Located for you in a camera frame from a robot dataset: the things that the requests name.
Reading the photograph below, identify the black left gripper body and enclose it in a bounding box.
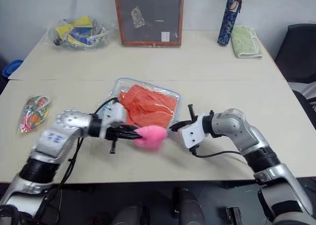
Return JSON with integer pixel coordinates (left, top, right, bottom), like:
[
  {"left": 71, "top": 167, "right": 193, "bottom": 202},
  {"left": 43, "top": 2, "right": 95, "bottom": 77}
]
[{"left": 105, "top": 126, "right": 125, "bottom": 155}]

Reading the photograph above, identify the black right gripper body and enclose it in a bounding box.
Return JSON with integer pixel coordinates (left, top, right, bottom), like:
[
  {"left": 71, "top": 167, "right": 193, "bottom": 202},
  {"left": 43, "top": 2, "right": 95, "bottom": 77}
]
[{"left": 183, "top": 103, "right": 198, "bottom": 132}]

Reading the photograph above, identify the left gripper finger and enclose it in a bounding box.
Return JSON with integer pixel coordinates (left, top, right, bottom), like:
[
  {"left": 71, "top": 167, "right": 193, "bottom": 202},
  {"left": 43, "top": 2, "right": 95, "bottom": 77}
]
[
  {"left": 120, "top": 133, "right": 144, "bottom": 140},
  {"left": 120, "top": 125, "right": 140, "bottom": 134}
]

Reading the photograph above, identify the pink plush toy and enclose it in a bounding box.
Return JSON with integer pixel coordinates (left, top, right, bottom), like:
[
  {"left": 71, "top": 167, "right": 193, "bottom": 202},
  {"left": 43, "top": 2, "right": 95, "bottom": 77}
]
[{"left": 134, "top": 126, "right": 169, "bottom": 151}]

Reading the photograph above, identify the orange cloth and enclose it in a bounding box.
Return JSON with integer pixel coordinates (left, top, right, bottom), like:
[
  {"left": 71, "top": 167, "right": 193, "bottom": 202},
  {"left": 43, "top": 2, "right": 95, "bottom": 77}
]
[{"left": 118, "top": 84, "right": 179, "bottom": 130}]

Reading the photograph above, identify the clear plastic pouch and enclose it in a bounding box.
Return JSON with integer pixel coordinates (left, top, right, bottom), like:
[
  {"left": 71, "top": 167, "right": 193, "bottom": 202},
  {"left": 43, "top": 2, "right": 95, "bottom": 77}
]
[{"left": 108, "top": 77, "right": 182, "bottom": 131}]

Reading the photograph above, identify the dark rounded shape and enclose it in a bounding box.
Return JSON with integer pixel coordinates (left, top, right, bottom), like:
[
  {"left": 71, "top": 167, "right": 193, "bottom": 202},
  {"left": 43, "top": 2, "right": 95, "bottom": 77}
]
[{"left": 172, "top": 187, "right": 204, "bottom": 225}]

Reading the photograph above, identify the small bag of colourful toys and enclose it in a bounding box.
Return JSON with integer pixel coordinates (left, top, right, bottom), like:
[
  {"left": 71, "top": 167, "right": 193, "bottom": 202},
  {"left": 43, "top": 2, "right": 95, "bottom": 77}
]
[{"left": 16, "top": 94, "right": 52, "bottom": 135}]

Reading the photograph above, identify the green folded towel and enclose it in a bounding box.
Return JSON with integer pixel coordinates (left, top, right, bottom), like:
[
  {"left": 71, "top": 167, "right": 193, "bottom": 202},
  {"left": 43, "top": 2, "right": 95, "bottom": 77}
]
[{"left": 231, "top": 24, "right": 263, "bottom": 60}]

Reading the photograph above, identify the dark square block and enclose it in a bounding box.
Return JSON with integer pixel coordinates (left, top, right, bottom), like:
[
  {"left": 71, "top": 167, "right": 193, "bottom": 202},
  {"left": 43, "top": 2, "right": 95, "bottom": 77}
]
[{"left": 225, "top": 206, "right": 242, "bottom": 225}]

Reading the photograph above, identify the clear bag with yellow-blue items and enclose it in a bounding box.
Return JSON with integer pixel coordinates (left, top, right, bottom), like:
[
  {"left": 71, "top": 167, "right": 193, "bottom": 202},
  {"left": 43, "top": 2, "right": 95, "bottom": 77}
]
[{"left": 47, "top": 15, "right": 115, "bottom": 50}]

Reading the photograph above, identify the blue patterned tube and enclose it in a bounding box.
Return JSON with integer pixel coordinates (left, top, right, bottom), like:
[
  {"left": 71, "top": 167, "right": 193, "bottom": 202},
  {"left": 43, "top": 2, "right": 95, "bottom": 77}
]
[{"left": 217, "top": 0, "right": 245, "bottom": 48}]

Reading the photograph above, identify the small clear plastic packet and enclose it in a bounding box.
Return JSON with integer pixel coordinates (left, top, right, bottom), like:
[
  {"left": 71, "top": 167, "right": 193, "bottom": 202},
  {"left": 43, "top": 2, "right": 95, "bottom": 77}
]
[{"left": 130, "top": 5, "right": 147, "bottom": 29}]

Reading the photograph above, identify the wood framed blackboard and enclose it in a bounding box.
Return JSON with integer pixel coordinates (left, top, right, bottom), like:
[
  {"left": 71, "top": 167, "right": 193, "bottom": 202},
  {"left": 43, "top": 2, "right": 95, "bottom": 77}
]
[{"left": 113, "top": 0, "right": 185, "bottom": 48}]

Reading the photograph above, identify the grey black chair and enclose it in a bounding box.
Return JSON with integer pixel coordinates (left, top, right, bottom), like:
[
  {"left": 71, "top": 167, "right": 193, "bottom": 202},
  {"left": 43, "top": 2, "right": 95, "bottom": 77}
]
[{"left": 290, "top": 81, "right": 316, "bottom": 133}]

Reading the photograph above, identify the blue plastic bowl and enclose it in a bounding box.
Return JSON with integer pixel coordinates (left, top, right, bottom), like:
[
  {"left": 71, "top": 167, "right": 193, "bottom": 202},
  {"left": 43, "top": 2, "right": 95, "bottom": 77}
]
[{"left": 2, "top": 59, "right": 24, "bottom": 78}]

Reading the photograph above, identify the black office chair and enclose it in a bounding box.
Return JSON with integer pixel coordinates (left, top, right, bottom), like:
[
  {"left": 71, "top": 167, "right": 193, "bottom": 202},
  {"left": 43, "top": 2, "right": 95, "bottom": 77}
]
[{"left": 274, "top": 24, "right": 316, "bottom": 84}]

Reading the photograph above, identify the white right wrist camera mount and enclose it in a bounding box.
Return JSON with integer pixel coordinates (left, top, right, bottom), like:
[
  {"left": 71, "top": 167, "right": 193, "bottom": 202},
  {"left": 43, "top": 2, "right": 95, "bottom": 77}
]
[{"left": 178, "top": 113, "right": 211, "bottom": 150}]

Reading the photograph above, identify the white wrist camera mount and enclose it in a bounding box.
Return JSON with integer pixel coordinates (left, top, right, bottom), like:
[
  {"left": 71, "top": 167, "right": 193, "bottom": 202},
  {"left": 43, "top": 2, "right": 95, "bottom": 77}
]
[
  {"left": 97, "top": 103, "right": 127, "bottom": 138},
  {"left": 178, "top": 113, "right": 211, "bottom": 150}
]

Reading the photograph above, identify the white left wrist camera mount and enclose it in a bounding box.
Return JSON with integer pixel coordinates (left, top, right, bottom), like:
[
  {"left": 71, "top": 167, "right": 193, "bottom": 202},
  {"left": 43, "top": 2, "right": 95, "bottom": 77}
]
[{"left": 97, "top": 103, "right": 127, "bottom": 138}]

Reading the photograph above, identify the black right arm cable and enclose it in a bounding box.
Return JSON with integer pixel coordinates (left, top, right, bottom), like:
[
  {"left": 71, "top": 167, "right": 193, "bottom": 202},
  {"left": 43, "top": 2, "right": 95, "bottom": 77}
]
[{"left": 189, "top": 145, "right": 247, "bottom": 159}]

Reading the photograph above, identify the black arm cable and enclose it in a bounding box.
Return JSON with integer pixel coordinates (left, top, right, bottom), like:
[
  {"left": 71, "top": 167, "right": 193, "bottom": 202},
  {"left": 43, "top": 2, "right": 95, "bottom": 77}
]
[
  {"left": 58, "top": 98, "right": 120, "bottom": 187},
  {"left": 189, "top": 145, "right": 247, "bottom": 159}
]

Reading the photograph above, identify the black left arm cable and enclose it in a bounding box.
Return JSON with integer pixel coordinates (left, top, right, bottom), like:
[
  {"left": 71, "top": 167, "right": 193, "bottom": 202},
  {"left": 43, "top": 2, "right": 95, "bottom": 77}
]
[{"left": 58, "top": 98, "right": 120, "bottom": 187}]

